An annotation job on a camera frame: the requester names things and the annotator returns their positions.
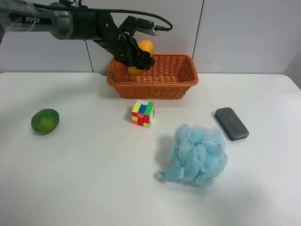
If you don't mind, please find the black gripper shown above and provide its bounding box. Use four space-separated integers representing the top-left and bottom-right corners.
94 12 155 70

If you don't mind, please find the yellow mango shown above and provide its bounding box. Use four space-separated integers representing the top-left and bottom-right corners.
128 40 154 76

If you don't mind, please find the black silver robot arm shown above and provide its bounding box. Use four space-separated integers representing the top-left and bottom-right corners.
0 0 156 70

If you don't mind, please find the orange woven basket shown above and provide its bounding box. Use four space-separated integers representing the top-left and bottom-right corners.
107 54 198 99

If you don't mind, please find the green lemon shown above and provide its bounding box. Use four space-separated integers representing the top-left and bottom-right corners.
31 109 60 135

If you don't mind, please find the multicolour puzzle cube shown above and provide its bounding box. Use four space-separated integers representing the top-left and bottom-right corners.
131 99 155 128

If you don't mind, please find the blue mesh bath sponge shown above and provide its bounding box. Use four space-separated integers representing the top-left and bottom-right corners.
158 124 228 186

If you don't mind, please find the grey blue board eraser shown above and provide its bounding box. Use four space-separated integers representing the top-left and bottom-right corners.
214 107 249 141

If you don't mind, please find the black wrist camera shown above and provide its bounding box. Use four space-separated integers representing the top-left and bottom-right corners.
119 16 159 37

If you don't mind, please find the black braided cable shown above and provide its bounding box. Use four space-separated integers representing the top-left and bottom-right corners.
32 0 174 32

